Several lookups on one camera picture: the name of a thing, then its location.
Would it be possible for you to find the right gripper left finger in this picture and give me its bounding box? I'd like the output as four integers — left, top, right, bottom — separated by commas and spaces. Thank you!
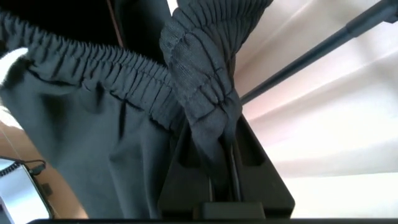
157, 121, 215, 219

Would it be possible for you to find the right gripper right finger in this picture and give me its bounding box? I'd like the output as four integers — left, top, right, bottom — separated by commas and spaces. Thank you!
231, 114, 295, 219

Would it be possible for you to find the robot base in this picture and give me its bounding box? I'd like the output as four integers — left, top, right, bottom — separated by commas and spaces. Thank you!
0, 157, 54, 224

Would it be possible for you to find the black cable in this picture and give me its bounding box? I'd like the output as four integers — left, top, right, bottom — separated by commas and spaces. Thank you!
0, 155, 47, 177

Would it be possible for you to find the black garment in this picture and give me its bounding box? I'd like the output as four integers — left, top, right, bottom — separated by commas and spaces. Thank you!
0, 0, 274, 220

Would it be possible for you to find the black clothes rack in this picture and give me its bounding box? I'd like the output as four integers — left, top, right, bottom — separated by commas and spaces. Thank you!
239, 0, 398, 106

